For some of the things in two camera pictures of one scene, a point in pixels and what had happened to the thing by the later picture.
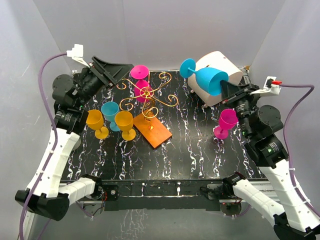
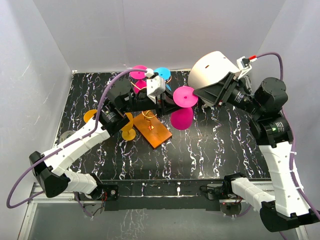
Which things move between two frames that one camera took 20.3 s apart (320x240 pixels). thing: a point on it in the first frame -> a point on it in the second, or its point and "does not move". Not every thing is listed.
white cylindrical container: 217,61 does not move
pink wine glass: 228,119 -> 184,99
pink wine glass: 142,90 does not move
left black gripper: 118,71 -> 165,103
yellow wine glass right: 124,120 does not move
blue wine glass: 214,81 -> 164,73
